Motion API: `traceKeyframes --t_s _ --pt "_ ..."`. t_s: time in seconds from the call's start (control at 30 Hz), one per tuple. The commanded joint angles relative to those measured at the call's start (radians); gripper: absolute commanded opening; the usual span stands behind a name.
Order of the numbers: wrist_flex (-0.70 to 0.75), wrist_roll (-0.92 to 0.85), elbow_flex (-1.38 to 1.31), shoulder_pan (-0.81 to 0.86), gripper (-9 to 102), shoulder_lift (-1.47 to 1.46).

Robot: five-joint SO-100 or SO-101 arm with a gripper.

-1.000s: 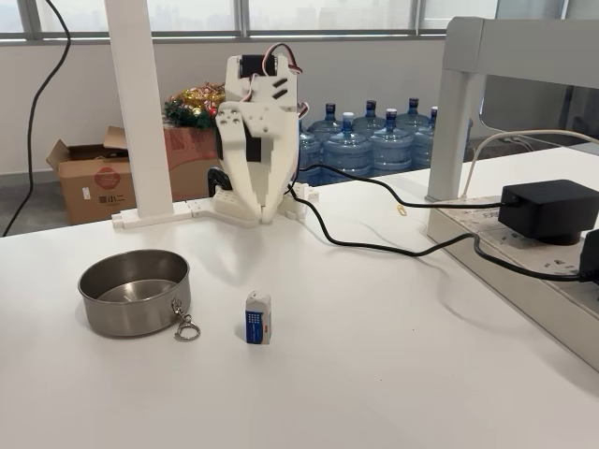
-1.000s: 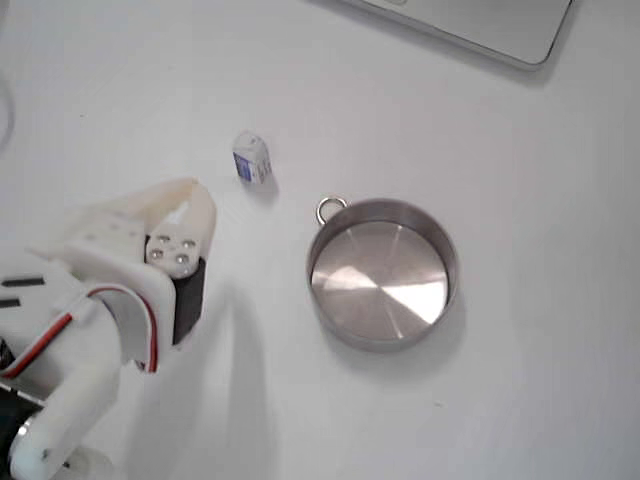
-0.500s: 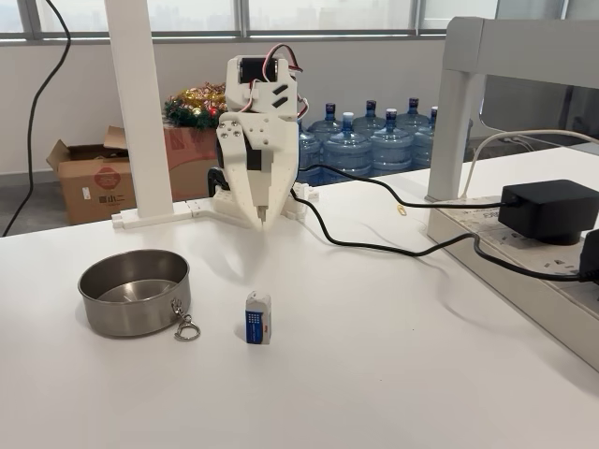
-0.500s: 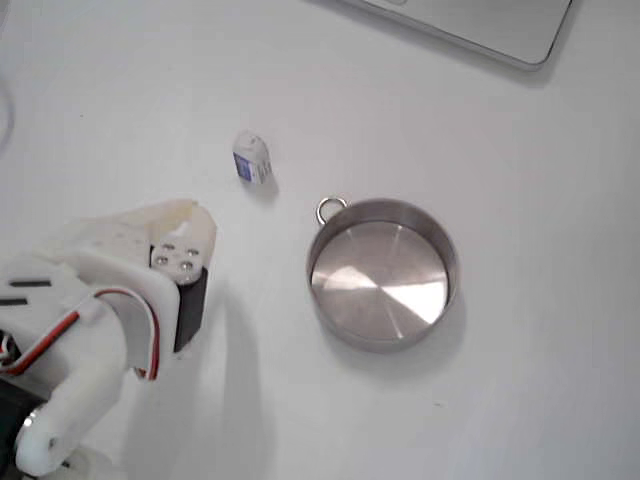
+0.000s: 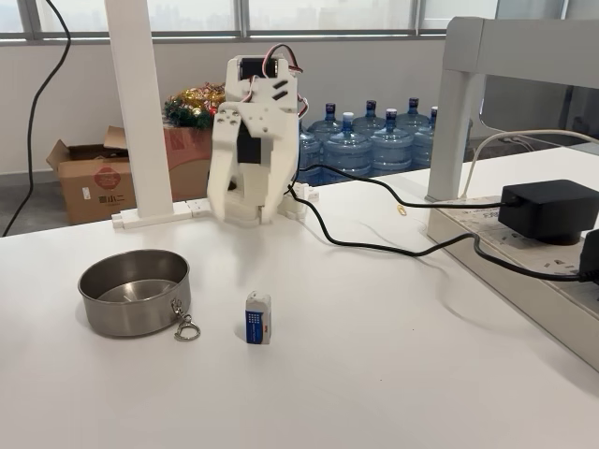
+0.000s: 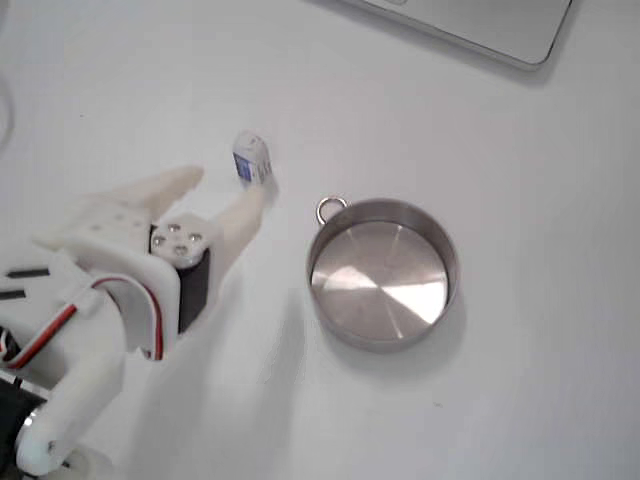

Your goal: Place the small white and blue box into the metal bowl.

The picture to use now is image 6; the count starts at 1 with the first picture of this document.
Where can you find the round metal bowl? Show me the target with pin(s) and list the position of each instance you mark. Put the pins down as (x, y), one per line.
(385, 285)

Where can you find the small white and blue box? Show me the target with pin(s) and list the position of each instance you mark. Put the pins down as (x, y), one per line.
(250, 160)

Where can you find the silver laptop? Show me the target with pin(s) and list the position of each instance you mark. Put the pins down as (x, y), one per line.
(475, 25)

